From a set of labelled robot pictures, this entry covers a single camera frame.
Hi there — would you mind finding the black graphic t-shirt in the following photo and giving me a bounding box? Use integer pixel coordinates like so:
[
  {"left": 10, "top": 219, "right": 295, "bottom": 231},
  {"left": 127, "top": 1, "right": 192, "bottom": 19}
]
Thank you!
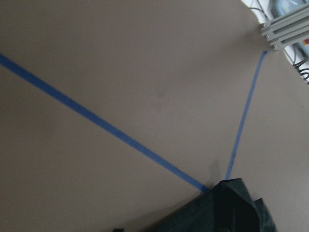
[{"left": 113, "top": 178, "right": 276, "bottom": 232}]

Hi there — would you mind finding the aluminium frame post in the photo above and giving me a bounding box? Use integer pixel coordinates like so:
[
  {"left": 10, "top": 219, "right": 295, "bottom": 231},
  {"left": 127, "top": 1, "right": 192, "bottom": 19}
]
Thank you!
[{"left": 260, "top": 3, "right": 309, "bottom": 51}]

